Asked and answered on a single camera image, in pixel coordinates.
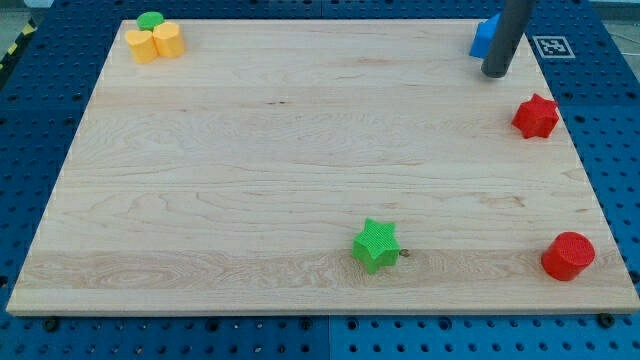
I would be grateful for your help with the green star block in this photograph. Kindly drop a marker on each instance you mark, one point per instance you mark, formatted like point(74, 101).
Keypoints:
point(376, 245)

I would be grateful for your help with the red star block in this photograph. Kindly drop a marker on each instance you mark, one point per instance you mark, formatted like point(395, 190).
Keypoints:
point(536, 117)

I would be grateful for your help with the wooden board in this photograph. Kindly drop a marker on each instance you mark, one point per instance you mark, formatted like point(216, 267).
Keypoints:
point(233, 179)

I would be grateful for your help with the blue block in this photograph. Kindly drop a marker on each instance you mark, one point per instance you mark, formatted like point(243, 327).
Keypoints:
point(483, 36)

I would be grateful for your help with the green cylinder block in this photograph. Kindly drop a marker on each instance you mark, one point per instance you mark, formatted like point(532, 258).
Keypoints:
point(147, 21)

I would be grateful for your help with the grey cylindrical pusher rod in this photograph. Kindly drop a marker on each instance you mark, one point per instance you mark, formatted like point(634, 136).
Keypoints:
point(509, 31)

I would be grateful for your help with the red cylinder block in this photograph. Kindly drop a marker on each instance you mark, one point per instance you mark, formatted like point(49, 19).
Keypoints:
point(568, 256)

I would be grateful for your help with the fiducial marker tag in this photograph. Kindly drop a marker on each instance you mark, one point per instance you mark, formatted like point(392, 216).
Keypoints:
point(553, 47)

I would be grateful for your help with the black bolt left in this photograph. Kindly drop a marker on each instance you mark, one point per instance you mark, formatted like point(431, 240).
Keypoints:
point(50, 325)

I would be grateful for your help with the black bolt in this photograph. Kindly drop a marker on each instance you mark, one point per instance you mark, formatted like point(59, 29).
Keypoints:
point(50, 325)
point(606, 320)

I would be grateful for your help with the black bolt right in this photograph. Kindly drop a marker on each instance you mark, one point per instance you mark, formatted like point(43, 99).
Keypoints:
point(606, 320)

